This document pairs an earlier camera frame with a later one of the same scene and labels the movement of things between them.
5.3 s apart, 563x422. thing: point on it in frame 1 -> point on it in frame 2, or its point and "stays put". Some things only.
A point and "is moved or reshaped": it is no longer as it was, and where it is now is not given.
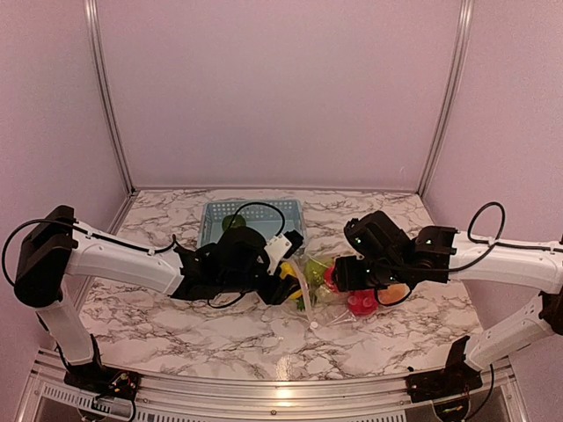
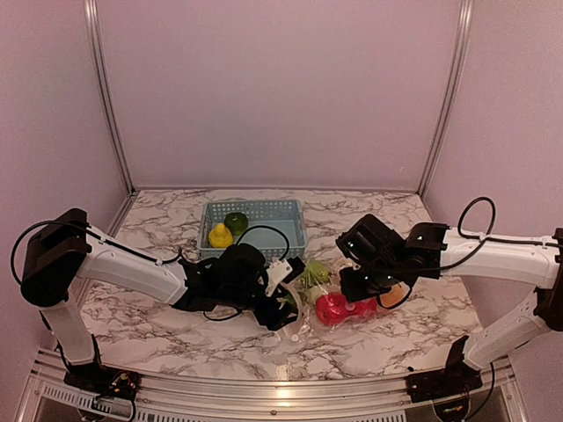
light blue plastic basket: (259, 217) stays put
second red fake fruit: (362, 301) stays put
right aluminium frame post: (449, 98) stays put
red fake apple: (328, 277) -> (332, 309)
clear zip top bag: (325, 304) is moved or reshaped
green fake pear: (314, 272) stays put
